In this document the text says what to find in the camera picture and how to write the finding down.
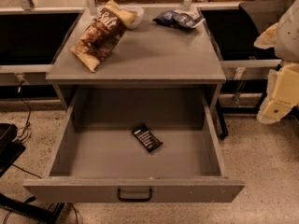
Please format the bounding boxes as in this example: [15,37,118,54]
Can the white bowl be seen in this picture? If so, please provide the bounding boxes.
[121,5,144,29]

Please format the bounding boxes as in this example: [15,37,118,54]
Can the black chair base left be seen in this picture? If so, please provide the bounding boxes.
[0,123,64,224]

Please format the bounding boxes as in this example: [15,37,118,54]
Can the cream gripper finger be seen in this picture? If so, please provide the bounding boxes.
[254,23,278,49]

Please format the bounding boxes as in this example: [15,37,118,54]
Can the grey open top drawer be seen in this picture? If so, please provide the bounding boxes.
[23,89,245,203]

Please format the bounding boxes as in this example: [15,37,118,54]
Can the black drawer handle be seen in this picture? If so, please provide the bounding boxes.
[117,188,152,203]

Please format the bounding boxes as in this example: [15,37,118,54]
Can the black cable on floor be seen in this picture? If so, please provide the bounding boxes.
[12,79,43,180]

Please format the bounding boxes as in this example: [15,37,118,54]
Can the blue snack bag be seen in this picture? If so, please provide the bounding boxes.
[154,9,205,29]

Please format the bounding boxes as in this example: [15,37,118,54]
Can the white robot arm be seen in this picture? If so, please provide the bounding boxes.
[254,0,299,124]

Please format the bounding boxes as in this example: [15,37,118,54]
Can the grey cabinet with counter top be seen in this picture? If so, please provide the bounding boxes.
[46,5,226,105]

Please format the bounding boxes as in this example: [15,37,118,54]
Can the brown sea salt chip bag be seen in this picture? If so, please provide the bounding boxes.
[71,0,136,72]

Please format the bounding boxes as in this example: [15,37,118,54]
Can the black rxbar chocolate bar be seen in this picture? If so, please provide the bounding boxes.
[132,123,163,153]

